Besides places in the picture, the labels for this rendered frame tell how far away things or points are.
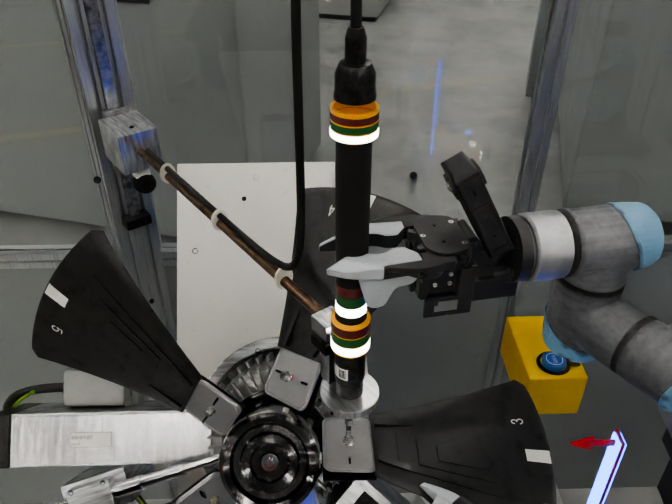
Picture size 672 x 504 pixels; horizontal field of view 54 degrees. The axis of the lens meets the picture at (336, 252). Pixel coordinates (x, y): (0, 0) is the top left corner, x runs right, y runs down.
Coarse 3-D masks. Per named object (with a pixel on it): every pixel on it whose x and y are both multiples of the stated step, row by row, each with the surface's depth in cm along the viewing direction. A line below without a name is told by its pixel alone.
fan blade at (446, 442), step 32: (512, 384) 91; (384, 416) 87; (416, 416) 87; (448, 416) 87; (480, 416) 87; (384, 448) 82; (416, 448) 82; (448, 448) 82; (480, 448) 83; (512, 448) 83; (544, 448) 84; (384, 480) 78; (416, 480) 79; (448, 480) 79; (480, 480) 80; (512, 480) 80; (544, 480) 81
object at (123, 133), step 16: (112, 112) 113; (128, 112) 115; (112, 128) 109; (128, 128) 109; (144, 128) 109; (112, 144) 110; (128, 144) 108; (144, 144) 110; (112, 160) 114; (128, 160) 109; (144, 160) 111
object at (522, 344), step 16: (512, 320) 120; (528, 320) 120; (512, 336) 117; (528, 336) 116; (512, 352) 117; (528, 352) 113; (544, 352) 113; (512, 368) 117; (528, 368) 110; (544, 368) 110; (576, 368) 110; (528, 384) 109; (544, 384) 109; (560, 384) 109; (576, 384) 109; (544, 400) 111; (560, 400) 111; (576, 400) 111
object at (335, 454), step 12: (324, 420) 86; (336, 420) 86; (360, 420) 86; (324, 432) 84; (336, 432) 84; (360, 432) 85; (324, 444) 82; (336, 444) 82; (360, 444) 83; (324, 456) 80; (336, 456) 81; (348, 456) 81; (360, 456) 81; (372, 456) 81; (336, 468) 79; (348, 468) 79; (360, 468) 79; (372, 468) 79
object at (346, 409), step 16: (320, 320) 74; (320, 336) 75; (320, 352) 76; (368, 384) 78; (320, 400) 76; (336, 400) 76; (352, 400) 76; (368, 400) 76; (336, 416) 75; (352, 416) 75
